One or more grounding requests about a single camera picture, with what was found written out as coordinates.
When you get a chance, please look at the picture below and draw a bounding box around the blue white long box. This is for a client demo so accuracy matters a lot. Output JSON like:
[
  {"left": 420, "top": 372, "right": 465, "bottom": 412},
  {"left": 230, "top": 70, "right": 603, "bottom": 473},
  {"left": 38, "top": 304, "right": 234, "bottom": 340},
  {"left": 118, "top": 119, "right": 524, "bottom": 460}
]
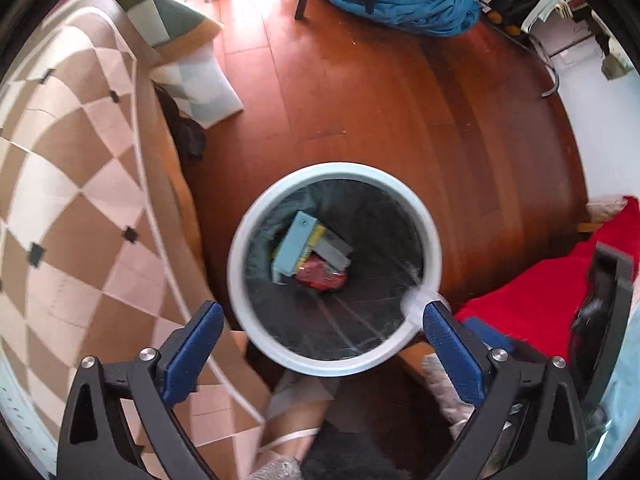
[{"left": 271, "top": 211, "right": 317, "bottom": 284}]

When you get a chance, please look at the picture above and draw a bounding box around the crushed red soda can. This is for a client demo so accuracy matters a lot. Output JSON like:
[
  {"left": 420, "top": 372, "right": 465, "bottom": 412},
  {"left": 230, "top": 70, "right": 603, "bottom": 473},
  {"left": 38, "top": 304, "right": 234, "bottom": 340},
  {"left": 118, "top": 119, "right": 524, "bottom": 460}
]
[{"left": 295, "top": 254, "right": 347, "bottom": 292}]

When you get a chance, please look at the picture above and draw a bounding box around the white barcode carton box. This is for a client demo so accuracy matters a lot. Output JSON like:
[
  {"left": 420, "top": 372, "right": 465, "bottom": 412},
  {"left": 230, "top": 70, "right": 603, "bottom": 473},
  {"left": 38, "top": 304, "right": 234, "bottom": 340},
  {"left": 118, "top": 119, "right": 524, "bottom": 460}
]
[{"left": 314, "top": 232, "right": 352, "bottom": 272}]

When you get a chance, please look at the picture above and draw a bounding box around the yellow cigarette box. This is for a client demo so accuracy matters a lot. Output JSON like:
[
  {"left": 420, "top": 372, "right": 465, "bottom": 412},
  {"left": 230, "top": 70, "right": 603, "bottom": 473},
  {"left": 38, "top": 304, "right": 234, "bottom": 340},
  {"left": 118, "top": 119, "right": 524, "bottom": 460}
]
[{"left": 295, "top": 223, "right": 326, "bottom": 271}]

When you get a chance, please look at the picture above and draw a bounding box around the white round trash bin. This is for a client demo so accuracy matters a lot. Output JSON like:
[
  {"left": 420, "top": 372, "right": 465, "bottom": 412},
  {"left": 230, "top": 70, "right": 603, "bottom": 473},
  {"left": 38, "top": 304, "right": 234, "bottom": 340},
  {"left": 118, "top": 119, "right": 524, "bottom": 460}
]
[{"left": 228, "top": 162, "right": 442, "bottom": 377}]

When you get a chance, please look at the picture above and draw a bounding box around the red blanket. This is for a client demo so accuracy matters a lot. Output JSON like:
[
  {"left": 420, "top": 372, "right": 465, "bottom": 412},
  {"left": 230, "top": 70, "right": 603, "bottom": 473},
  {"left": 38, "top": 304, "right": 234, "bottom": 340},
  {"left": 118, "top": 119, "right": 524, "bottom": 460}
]
[{"left": 454, "top": 196, "right": 639, "bottom": 359}]

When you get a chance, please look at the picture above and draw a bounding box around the light blue quilt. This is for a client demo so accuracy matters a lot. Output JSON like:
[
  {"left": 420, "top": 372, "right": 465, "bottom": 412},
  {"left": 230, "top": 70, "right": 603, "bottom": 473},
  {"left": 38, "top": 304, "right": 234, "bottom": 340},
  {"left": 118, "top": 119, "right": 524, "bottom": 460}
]
[{"left": 588, "top": 306, "right": 639, "bottom": 479}]

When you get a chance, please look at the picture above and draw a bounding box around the checkered brown white tablecloth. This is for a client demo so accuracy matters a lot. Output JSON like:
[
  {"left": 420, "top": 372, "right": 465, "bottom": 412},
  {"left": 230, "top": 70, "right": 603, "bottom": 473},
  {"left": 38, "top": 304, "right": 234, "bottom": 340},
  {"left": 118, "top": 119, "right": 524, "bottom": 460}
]
[{"left": 1, "top": 0, "right": 242, "bottom": 478}]

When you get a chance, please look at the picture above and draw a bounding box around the black fuzzy trouser leg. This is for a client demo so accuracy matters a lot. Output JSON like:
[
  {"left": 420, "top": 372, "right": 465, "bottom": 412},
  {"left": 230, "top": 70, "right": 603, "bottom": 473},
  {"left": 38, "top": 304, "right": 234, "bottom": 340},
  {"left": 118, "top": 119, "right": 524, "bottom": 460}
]
[{"left": 300, "top": 422, "right": 411, "bottom": 480}]

